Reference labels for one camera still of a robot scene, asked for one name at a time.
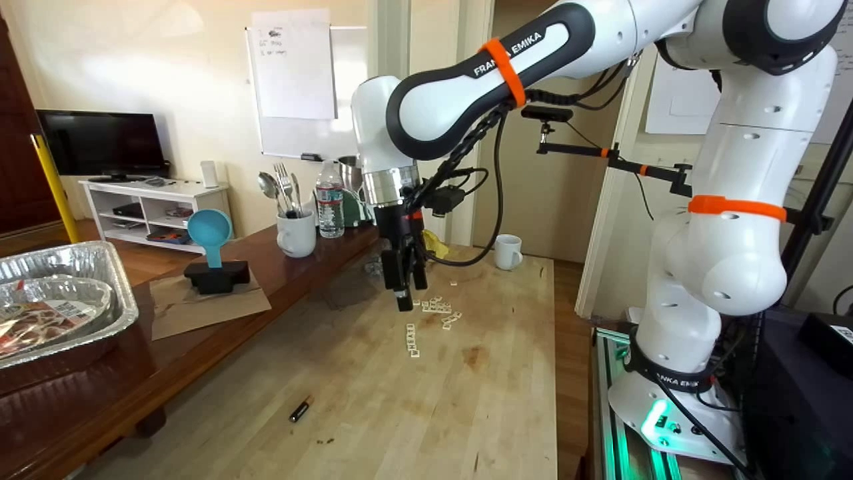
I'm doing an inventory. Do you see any clear plastic water bottle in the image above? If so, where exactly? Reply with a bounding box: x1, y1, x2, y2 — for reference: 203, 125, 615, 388
314, 163, 343, 240

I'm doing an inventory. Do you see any white paper flipchart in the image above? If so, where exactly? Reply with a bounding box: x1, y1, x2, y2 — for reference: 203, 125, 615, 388
245, 8, 369, 156

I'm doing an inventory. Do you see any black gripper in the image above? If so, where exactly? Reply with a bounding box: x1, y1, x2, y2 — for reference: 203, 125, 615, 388
377, 205, 429, 312

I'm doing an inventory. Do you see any aluminium foil tray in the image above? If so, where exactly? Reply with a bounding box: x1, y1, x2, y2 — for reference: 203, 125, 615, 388
0, 240, 139, 369

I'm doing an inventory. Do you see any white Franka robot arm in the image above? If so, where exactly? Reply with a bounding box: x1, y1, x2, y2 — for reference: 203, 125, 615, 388
353, 0, 848, 465

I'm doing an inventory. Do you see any cluster of white letter tiles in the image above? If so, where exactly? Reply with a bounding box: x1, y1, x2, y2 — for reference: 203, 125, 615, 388
417, 297, 461, 329

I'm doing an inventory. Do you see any white mug with utensils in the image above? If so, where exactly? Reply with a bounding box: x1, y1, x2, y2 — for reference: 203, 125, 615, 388
257, 160, 321, 260

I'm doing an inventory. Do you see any black television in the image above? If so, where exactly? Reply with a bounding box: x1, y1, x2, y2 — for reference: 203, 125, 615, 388
38, 108, 171, 179

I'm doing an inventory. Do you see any yellow stick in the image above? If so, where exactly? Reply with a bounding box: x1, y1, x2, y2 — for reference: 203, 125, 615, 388
30, 132, 79, 243

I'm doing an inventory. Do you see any dark wooden side table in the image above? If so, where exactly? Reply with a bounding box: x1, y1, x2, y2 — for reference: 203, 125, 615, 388
0, 227, 378, 480

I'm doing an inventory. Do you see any small white cup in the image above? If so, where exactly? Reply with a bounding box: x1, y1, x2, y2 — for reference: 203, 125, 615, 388
493, 235, 522, 269

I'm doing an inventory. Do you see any row of white letter tiles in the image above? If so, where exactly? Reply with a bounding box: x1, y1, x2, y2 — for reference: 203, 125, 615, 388
406, 321, 422, 360

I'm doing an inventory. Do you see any black marker pen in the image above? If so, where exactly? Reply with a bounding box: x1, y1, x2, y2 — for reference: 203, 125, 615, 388
287, 397, 313, 424

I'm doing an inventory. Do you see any white tv shelf unit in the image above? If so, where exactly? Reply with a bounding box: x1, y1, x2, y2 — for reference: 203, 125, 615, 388
82, 181, 229, 252

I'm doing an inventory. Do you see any brown cardboard sheet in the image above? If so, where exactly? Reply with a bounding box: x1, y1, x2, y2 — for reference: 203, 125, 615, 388
150, 273, 271, 340

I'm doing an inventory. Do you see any blue scoop on black base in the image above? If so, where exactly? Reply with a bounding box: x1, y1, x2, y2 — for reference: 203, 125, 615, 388
183, 208, 250, 293

